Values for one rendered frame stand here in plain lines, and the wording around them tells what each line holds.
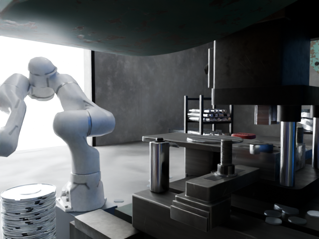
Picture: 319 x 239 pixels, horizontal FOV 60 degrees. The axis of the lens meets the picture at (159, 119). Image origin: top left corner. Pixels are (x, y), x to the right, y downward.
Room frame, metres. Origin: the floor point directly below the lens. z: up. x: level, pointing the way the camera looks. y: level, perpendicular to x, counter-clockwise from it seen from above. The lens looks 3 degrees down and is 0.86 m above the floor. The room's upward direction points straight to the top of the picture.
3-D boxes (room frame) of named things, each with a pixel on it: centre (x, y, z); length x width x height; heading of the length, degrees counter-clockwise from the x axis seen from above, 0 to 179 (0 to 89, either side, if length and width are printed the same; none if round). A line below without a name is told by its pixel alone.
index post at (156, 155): (0.49, 0.00, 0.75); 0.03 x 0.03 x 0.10; 45
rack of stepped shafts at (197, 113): (3.16, -0.55, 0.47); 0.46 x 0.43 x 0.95; 25
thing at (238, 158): (0.53, -0.21, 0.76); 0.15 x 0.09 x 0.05; 135
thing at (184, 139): (0.65, -0.09, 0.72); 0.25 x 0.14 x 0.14; 45
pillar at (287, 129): (0.43, -0.20, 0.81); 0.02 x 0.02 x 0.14
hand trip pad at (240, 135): (0.93, -0.28, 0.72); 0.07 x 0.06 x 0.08; 45
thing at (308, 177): (0.53, -0.22, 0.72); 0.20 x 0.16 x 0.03; 135
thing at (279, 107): (0.53, -0.22, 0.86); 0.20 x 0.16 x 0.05; 135
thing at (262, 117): (0.54, -0.21, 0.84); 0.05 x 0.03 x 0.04; 135
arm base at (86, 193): (1.13, 0.33, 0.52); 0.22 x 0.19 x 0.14; 44
